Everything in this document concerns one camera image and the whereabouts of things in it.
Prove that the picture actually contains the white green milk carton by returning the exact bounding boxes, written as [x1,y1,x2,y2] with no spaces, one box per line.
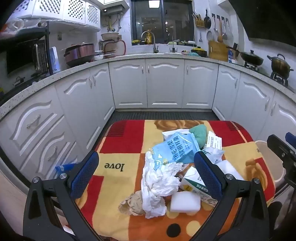
[180,166,218,207]

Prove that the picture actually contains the white blue medicine box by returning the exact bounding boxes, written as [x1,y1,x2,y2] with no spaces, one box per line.
[206,131,222,150]

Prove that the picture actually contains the white foam sponge block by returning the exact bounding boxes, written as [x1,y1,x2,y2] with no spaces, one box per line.
[170,191,201,213]

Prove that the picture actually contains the brown paper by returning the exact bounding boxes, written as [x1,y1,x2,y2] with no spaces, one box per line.
[118,190,145,216]

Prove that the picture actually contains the white tissue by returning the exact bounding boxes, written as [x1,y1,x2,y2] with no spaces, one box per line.
[141,151,183,219]

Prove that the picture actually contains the blue snack bag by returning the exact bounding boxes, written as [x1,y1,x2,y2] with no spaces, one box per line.
[151,132,200,170]

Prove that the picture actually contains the beige trash bin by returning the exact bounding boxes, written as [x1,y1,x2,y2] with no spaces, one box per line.
[255,141,285,193]

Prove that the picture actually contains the white lower kitchen cabinets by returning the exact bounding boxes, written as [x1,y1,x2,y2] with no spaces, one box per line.
[1,55,295,180]

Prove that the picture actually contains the chrome kitchen faucet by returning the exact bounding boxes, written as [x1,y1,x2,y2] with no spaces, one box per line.
[141,30,159,53]

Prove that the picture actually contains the dark kitchen window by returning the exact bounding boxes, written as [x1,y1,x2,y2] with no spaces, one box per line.
[130,1,194,44]

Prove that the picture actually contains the brass stock pot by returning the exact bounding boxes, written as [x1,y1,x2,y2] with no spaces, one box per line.
[267,54,294,79]

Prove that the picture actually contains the red yellow patterned tablecloth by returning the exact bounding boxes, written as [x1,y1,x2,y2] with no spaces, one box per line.
[76,120,275,240]

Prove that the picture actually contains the black wok on stove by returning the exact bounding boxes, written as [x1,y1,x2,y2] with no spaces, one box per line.
[240,50,264,68]

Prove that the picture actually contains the green knitted cloth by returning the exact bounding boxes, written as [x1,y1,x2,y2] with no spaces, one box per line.
[189,124,207,149]

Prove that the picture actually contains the wooden cutting board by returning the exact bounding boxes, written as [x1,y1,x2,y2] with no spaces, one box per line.
[208,41,228,62]

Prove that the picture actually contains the blue white carton box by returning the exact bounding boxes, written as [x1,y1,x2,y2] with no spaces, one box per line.
[50,47,61,74]

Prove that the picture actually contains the black microwave oven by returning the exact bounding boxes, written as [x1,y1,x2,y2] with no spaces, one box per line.
[1,27,53,96]

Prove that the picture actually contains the copper coloured pot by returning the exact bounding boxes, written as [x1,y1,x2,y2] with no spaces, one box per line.
[64,43,95,68]

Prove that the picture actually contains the dish rack with bowl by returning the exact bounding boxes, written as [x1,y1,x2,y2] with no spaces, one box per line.
[99,32,126,58]

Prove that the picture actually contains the white lattice upper cabinets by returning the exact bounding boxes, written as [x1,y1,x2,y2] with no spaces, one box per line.
[9,0,100,31]

